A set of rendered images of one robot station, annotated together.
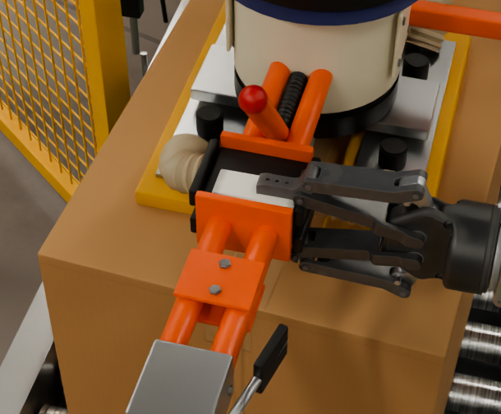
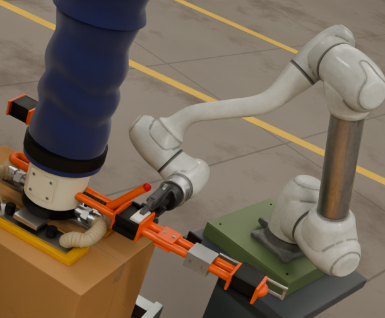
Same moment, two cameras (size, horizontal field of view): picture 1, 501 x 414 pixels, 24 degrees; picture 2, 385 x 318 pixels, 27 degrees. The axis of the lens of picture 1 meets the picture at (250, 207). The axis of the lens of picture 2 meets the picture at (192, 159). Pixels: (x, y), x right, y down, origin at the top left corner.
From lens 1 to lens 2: 1.93 m
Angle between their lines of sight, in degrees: 69
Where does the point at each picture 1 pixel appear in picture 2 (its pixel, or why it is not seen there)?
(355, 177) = (157, 194)
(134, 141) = (35, 256)
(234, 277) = (170, 232)
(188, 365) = (198, 249)
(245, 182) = (138, 216)
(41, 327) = not seen: outside the picture
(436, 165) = not seen: hidden behind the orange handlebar
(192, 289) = (171, 240)
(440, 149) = not seen: hidden behind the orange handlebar
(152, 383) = (202, 257)
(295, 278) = (118, 248)
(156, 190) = (72, 256)
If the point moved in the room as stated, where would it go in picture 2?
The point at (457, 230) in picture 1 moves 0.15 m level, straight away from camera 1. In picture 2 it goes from (173, 192) to (129, 168)
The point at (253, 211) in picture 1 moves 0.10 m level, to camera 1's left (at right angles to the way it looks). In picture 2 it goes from (149, 219) to (141, 238)
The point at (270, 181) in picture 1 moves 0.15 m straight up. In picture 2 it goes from (144, 209) to (159, 163)
